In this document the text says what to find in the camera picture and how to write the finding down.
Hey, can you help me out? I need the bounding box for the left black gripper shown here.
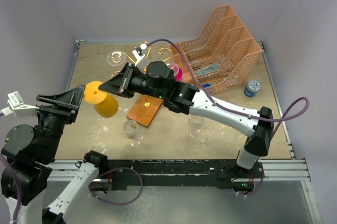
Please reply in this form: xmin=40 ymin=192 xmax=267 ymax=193
xmin=34 ymin=84 xmax=85 ymax=159

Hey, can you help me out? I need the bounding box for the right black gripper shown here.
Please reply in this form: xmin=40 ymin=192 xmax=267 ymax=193
xmin=99 ymin=63 xmax=166 ymax=100

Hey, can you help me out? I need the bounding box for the yellow plastic wine glass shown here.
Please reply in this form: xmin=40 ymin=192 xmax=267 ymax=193
xmin=83 ymin=81 xmax=118 ymax=118

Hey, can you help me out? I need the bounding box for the clear wine glass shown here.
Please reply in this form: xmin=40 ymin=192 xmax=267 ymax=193
xmin=186 ymin=115 xmax=205 ymax=139
xmin=106 ymin=50 xmax=126 ymax=66
xmin=123 ymin=120 xmax=143 ymax=147

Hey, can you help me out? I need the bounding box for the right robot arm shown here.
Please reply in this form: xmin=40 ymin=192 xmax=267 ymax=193
xmin=98 ymin=61 xmax=274 ymax=177

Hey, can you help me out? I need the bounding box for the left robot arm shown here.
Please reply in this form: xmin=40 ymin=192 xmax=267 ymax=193
xmin=1 ymin=85 xmax=108 ymax=223

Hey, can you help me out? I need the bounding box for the pink plastic wine glass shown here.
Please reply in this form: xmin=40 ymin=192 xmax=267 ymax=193
xmin=166 ymin=62 xmax=183 ymax=81

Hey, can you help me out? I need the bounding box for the orange plastic file organizer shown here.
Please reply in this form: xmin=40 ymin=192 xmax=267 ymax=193
xmin=170 ymin=5 xmax=262 ymax=94

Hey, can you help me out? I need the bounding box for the blue white round tin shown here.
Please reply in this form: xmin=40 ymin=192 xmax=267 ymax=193
xmin=244 ymin=80 xmax=261 ymax=97

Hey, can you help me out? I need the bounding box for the gold wire wine glass rack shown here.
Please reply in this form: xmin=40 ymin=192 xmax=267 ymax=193
xmin=110 ymin=41 xmax=174 ymax=129

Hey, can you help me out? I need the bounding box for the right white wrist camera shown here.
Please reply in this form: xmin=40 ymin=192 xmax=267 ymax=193
xmin=132 ymin=43 xmax=149 ymax=71

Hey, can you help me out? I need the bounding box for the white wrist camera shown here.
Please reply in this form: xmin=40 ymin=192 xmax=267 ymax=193
xmin=132 ymin=43 xmax=149 ymax=71
xmin=1 ymin=91 xmax=38 ymax=117

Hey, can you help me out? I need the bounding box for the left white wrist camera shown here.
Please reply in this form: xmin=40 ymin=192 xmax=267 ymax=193
xmin=1 ymin=91 xmax=38 ymax=117

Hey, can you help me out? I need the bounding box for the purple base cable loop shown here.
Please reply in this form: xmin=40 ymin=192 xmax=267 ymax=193
xmin=88 ymin=167 xmax=143 ymax=205

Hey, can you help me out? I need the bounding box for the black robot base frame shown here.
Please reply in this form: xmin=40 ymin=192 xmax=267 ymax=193
xmin=84 ymin=150 xmax=264 ymax=192

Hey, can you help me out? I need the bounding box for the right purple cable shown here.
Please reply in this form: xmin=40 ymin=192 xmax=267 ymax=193
xmin=146 ymin=38 xmax=310 ymax=124

